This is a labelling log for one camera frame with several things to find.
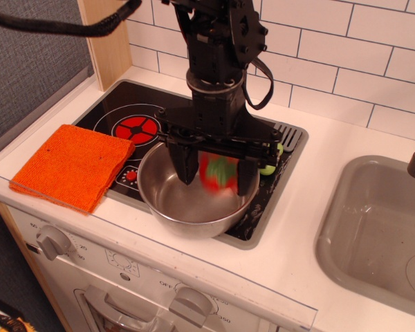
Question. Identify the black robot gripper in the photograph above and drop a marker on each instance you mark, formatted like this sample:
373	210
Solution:
218	122

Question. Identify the red toy strawberry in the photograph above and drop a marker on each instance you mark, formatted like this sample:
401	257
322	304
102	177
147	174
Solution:
218	173

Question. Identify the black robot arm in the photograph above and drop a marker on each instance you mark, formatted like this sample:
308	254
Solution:
223	38

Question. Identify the metal pot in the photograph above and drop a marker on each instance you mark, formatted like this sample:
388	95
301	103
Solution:
192	211

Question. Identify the black toy stovetop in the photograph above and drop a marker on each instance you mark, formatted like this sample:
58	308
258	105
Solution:
127	111

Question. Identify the white toy oven front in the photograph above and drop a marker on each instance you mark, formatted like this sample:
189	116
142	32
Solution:
140	291

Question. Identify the orange folded cloth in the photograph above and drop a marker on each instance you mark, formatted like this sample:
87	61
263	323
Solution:
74	168

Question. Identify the grey right oven knob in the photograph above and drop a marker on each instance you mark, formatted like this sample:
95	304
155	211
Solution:
191	305

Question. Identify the grey oven knob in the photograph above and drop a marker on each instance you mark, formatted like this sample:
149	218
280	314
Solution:
53	242
191	305

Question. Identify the grey plastic sink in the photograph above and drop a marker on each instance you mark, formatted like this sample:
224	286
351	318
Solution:
366	242

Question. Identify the grey left oven knob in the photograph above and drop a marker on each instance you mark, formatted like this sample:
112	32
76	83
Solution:
53	242

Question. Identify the orange object on floor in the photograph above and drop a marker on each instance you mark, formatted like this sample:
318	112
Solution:
11	324

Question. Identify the green handled grey spatula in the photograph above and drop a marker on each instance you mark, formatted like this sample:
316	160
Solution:
291	138

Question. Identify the grey oven door handle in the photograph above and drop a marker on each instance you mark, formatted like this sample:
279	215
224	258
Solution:
113	319

